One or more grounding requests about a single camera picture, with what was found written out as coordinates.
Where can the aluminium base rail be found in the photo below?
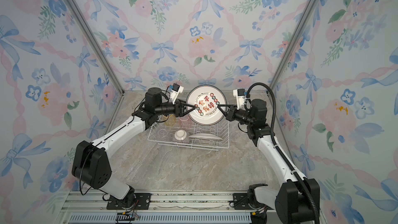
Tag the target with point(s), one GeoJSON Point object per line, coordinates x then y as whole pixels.
{"type": "Point", "coordinates": [163, 207]}

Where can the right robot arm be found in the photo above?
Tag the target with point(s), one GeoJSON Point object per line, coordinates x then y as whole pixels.
{"type": "Point", "coordinates": [298, 197]}

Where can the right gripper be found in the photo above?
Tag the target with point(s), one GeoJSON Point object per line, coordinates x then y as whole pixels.
{"type": "Point", "coordinates": [231, 114]}

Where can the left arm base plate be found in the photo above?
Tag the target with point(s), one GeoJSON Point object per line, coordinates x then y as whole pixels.
{"type": "Point", "coordinates": [135, 201]}

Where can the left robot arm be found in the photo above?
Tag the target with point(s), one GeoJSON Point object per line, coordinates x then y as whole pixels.
{"type": "Point", "coordinates": [91, 165]}

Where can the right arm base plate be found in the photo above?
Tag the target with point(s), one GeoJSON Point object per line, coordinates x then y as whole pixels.
{"type": "Point", "coordinates": [245, 201]}

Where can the white wire dish rack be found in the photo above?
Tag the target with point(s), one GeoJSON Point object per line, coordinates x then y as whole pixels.
{"type": "Point", "coordinates": [221, 129]}

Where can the yellow glass cup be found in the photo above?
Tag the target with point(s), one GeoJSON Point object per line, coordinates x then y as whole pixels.
{"type": "Point", "coordinates": [171, 121]}

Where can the white plate front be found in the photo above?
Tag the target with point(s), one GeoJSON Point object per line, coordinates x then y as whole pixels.
{"type": "Point", "coordinates": [204, 136]}

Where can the clear glass cup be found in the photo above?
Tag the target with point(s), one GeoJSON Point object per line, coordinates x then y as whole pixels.
{"type": "Point", "coordinates": [162, 135]}

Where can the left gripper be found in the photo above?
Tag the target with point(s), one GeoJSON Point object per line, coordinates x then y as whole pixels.
{"type": "Point", "coordinates": [179, 109]}

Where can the pink glass cup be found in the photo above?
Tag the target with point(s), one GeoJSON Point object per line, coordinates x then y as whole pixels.
{"type": "Point", "coordinates": [184, 122]}

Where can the left aluminium corner post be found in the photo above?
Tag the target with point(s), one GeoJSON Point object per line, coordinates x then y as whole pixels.
{"type": "Point", "coordinates": [89, 35]}

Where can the right aluminium corner post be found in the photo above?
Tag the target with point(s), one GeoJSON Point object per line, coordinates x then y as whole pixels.
{"type": "Point", "coordinates": [296, 35]}

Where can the aluminium corner post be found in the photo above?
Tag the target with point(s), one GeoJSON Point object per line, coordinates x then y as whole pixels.
{"type": "Point", "coordinates": [89, 35]}
{"type": "Point", "coordinates": [296, 35]}

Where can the white plate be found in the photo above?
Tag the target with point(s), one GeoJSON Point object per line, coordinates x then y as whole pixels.
{"type": "Point", "coordinates": [206, 99]}
{"type": "Point", "coordinates": [204, 136]}

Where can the striped ceramic bowl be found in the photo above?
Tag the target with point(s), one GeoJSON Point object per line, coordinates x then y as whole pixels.
{"type": "Point", "coordinates": [180, 135]}

